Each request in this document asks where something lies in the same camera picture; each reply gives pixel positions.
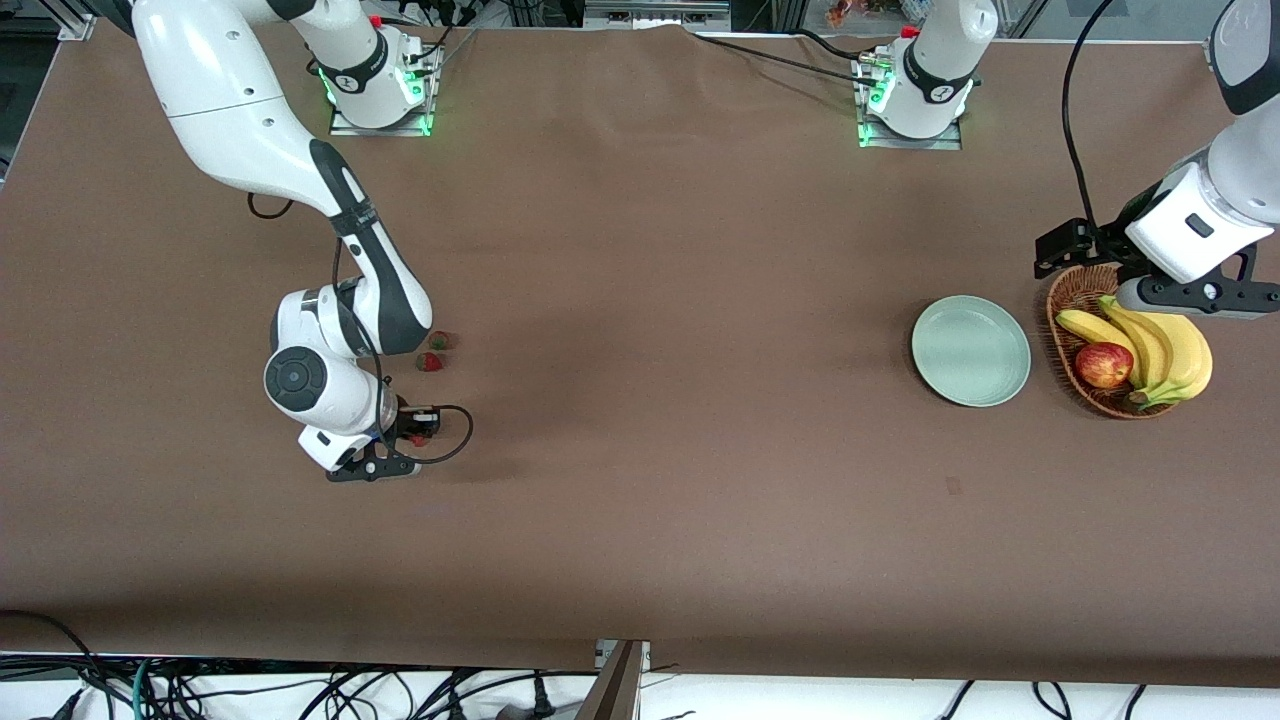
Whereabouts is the pale green round plate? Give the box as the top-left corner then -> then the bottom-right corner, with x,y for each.
911,294 -> 1032,409

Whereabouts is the yellow banana bunch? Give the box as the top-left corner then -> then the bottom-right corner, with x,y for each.
1056,296 -> 1214,409

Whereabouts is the brown wicker basket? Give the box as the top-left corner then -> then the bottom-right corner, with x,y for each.
1046,262 -> 1186,421

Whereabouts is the red apple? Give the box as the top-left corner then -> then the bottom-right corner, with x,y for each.
1074,341 -> 1135,391

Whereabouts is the brown table cover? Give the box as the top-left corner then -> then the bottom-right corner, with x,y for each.
0,18 -> 1280,691

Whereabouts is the aluminium profile beam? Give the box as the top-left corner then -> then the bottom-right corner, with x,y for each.
578,638 -> 653,720

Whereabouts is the grey metal box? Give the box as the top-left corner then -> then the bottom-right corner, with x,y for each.
585,0 -> 731,31

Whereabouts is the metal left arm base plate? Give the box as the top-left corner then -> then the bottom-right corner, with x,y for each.
855,55 -> 966,151

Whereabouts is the black floor cable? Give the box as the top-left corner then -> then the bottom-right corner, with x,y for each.
0,608 -> 111,720

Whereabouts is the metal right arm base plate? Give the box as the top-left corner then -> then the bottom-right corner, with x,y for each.
328,40 -> 443,138

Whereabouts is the black cable on table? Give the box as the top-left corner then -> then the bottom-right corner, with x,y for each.
688,30 -> 886,89

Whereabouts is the aluminium frame post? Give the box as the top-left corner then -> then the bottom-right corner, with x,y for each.
55,0 -> 98,43

